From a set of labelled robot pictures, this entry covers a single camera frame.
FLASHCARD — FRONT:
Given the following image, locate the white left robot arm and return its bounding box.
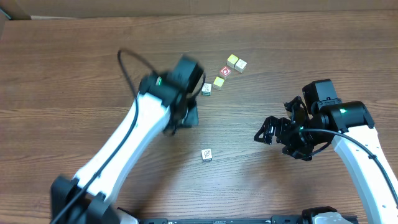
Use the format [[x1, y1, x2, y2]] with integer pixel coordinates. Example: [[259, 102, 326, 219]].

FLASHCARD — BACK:
[[50, 73, 198, 224]]

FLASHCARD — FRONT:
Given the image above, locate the red framed symbol block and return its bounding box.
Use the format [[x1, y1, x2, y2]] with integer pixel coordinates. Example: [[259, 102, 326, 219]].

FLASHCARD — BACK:
[[219, 66, 232, 80]]

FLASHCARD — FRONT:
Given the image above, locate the red Y leaf block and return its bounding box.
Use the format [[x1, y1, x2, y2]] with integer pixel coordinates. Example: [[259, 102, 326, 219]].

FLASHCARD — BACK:
[[201, 149, 213, 162]]

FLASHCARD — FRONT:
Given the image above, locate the plain wood picture block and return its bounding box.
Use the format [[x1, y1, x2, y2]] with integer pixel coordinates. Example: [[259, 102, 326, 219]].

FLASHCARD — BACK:
[[234, 58, 247, 73]]

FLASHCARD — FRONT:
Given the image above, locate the yellow top turtle block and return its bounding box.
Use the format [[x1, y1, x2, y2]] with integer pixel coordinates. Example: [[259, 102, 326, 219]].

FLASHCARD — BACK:
[[213, 77, 225, 90]]

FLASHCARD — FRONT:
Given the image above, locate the yellow top far block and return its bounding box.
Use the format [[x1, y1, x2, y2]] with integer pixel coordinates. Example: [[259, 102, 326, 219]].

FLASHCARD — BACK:
[[226, 54, 239, 68]]

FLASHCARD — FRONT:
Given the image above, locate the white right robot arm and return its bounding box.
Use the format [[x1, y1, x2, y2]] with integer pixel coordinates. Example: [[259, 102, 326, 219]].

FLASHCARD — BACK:
[[254, 96, 397, 223]]

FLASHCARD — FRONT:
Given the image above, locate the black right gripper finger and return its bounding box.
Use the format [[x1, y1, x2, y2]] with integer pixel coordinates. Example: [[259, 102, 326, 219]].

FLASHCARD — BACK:
[[284, 96, 309, 124], [254, 116, 278, 144]]

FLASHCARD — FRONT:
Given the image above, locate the green letter wood block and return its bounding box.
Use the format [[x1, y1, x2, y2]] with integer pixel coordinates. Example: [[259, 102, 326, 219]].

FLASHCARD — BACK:
[[201, 83, 212, 96]]

